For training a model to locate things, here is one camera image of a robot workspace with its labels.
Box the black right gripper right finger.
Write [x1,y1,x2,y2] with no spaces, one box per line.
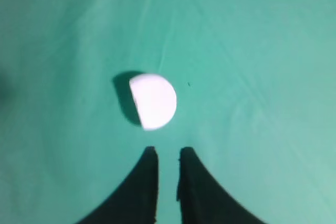
[177,147,263,224]

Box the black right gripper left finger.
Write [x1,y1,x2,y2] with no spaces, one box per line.
[79,146,159,224]

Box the green table cloth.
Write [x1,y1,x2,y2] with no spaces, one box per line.
[1,0,335,223]

